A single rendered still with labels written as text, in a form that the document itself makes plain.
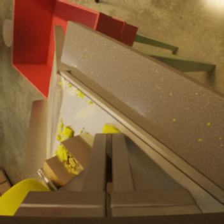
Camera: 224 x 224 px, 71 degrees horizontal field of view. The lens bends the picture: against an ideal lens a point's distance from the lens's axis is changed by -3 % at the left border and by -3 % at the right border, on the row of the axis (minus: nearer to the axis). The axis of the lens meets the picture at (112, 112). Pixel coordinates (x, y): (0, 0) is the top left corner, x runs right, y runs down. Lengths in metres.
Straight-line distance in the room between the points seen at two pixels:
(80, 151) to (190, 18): 1.10
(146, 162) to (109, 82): 0.09
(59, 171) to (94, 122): 0.07
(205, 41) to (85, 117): 1.03
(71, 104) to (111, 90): 0.07
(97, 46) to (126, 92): 0.06
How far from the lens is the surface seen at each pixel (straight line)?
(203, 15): 1.19
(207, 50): 1.14
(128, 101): 0.15
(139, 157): 0.16
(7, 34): 2.52
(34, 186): 0.18
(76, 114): 0.21
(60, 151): 0.20
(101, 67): 0.17
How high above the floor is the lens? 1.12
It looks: 48 degrees down
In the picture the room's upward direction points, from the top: 108 degrees counter-clockwise
